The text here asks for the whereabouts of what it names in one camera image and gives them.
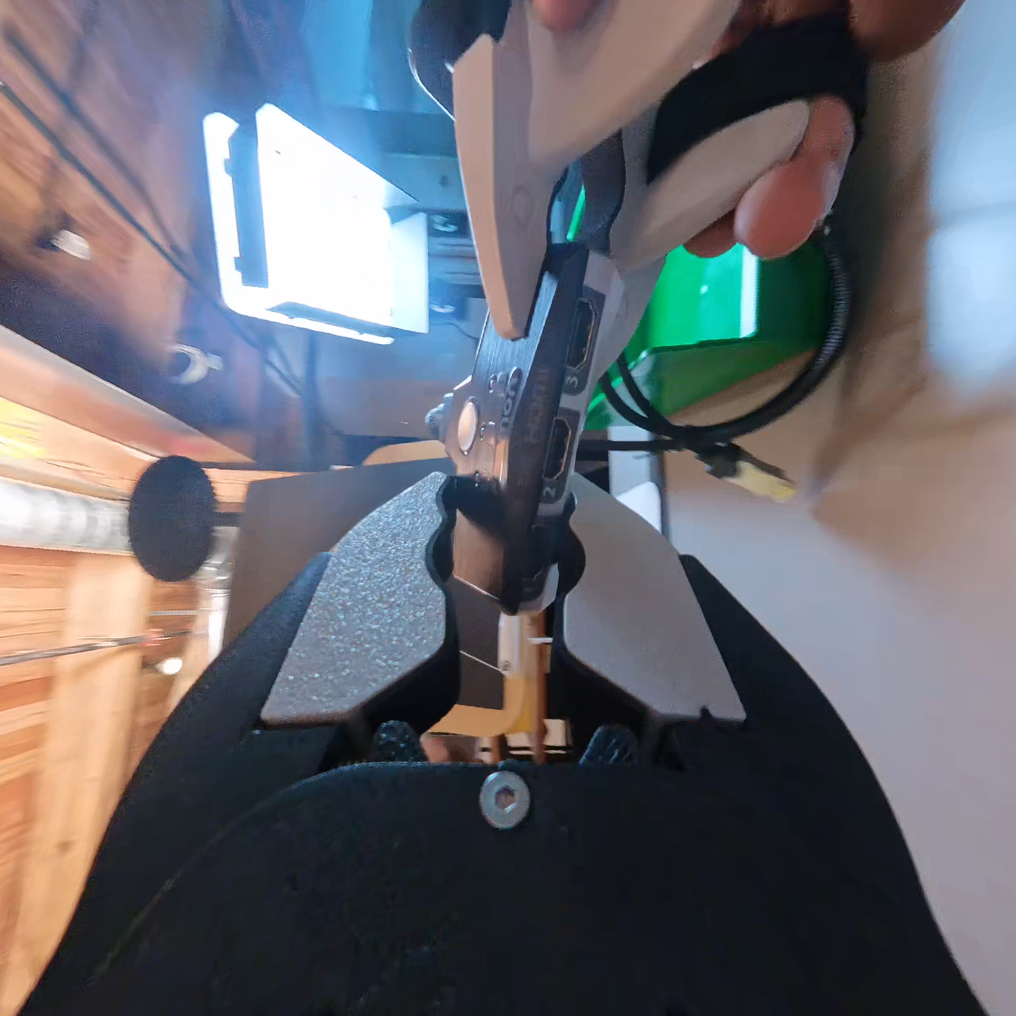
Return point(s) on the black round disc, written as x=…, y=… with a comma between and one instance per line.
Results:
x=171, y=516

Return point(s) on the silver hdmi switch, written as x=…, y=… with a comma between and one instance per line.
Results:
x=524, y=413

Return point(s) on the green plastic bin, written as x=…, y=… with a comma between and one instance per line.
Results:
x=714, y=294

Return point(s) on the silver ventilation duct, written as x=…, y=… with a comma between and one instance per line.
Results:
x=55, y=516

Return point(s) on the bright window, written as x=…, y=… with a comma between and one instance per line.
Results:
x=317, y=238

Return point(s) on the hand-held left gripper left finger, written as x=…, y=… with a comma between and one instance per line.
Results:
x=365, y=619

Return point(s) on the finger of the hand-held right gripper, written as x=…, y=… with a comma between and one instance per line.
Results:
x=500, y=198
x=607, y=214

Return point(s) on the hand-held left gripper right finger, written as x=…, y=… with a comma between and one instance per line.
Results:
x=635, y=619

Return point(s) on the person's right hand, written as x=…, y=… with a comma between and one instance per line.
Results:
x=786, y=214

